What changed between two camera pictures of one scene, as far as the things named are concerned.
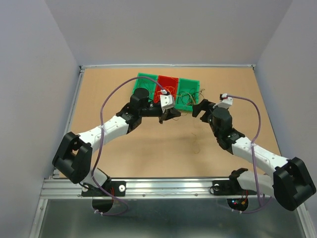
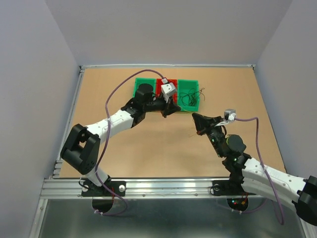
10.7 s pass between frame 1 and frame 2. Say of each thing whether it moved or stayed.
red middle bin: stayed
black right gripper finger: moved
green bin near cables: stayed
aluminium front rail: stayed
